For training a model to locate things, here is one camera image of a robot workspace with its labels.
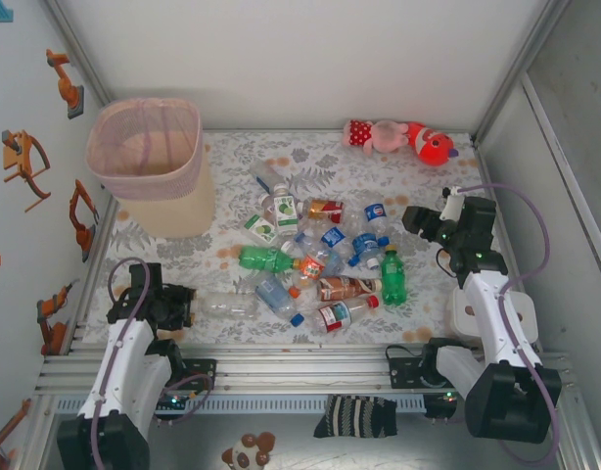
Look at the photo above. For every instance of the pink pig plush toy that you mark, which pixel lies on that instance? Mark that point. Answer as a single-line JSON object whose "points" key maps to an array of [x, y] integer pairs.
{"points": [[379, 134]]}

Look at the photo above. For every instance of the clear water bottle blue label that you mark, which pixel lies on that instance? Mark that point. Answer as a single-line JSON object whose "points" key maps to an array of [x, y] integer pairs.
{"points": [[334, 236]]}

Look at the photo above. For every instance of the black white striped sock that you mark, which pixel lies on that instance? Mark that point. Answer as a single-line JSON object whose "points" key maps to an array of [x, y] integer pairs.
{"points": [[354, 416]]}

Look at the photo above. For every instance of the floral fern print tablecloth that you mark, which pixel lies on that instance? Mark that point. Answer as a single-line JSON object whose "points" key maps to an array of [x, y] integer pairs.
{"points": [[222, 333]]}

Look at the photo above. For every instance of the beige slatted plastic bin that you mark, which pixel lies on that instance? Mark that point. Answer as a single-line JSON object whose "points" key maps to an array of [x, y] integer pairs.
{"points": [[183, 215]]}

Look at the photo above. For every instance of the black controller board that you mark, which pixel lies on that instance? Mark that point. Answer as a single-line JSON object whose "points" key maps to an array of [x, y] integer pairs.
{"points": [[440, 406], [173, 401]]}

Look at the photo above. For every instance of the red fish plush toy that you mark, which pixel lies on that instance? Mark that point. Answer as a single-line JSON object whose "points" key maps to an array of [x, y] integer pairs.
{"points": [[432, 147]]}

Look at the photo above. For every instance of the brown coffee drink bottle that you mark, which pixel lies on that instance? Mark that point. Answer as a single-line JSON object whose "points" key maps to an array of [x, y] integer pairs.
{"points": [[344, 289]]}

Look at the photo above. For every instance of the lime label bottle white cap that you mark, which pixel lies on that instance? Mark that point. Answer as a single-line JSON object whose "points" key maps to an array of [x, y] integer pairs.
{"points": [[286, 215]]}

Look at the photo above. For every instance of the green white label bottle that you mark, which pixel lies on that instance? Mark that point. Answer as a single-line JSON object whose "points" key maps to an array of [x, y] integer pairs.
{"points": [[261, 230]]}

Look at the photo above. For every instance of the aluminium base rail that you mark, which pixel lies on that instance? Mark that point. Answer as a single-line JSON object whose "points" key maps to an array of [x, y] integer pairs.
{"points": [[305, 372]]}

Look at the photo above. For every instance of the clear bottle blue purple label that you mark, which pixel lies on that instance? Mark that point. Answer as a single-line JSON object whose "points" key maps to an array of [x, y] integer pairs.
{"points": [[337, 262]]}

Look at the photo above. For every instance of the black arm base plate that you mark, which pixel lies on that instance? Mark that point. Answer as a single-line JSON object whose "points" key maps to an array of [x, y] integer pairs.
{"points": [[403, 372], [202, 372]]}

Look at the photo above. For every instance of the aluminium corner post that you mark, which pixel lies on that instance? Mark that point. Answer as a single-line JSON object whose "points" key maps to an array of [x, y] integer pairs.
{"points": [[82, 54], [518, 68]]}

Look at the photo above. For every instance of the large green plastic bottle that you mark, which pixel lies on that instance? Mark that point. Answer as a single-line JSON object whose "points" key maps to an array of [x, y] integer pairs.
{"points": [[261, 258]]}

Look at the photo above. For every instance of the white label bottle red cap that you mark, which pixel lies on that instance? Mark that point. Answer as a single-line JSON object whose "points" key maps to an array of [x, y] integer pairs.
{"points": [[337, 315]]}

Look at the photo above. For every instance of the orange claw machine wall sticker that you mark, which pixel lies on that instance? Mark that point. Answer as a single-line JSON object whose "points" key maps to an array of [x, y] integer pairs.
{"points": [[16, 161]]}

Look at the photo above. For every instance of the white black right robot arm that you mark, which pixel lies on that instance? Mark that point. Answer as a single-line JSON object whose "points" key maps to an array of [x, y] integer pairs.
{"points": [[506, 323]]}

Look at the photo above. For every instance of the brown white dog plush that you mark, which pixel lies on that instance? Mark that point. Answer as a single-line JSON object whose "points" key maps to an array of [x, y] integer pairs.
{"points": [[246, 455]]}

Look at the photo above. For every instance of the white tissue box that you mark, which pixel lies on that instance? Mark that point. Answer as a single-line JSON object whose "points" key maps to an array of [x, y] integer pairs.
{"points": [[459, 313]]}

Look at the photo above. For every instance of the green soda bottle yellow cap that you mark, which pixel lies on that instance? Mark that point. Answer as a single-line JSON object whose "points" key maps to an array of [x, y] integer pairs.
{"points": [[393, 279]]}

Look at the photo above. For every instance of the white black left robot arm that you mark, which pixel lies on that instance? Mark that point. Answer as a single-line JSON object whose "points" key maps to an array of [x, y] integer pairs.
{"points": [[119, 362]]}

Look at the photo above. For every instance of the large clear plastic bottle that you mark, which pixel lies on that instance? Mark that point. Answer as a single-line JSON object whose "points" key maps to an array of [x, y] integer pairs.
{"points": [[227, 304]]}

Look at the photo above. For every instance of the aluminium side rail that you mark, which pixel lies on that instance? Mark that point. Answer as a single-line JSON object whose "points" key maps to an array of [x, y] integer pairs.
{"points": [[85, 303]]}

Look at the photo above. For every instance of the orange label bottle orange cap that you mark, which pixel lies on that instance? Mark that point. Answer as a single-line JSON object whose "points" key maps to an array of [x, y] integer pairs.
{"points": [[311, 267]]}

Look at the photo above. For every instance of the loose blue bottle cap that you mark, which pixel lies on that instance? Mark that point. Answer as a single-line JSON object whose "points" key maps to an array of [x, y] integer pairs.
{"points": [[354, 262]]}

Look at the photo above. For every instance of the small clear pinkish bottle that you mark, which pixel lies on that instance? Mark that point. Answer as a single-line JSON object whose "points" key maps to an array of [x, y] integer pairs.
{"points": [[267, 205]]}

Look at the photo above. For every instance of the blue wall sticker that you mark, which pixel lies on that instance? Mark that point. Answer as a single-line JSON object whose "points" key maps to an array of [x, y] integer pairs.
{"points": [[4, 14]]}

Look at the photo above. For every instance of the blue cola label bottle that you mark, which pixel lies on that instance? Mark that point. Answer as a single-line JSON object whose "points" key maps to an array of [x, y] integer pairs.
{"points": [[375, 215]]}

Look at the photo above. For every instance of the grey wall panel trim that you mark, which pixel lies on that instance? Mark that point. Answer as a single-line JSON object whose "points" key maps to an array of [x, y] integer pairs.
{"points": [[557, 147]]}

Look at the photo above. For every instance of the crushed blue label bottle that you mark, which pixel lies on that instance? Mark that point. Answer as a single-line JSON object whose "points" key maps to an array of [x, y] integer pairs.
{"points": [[366, 245]]}

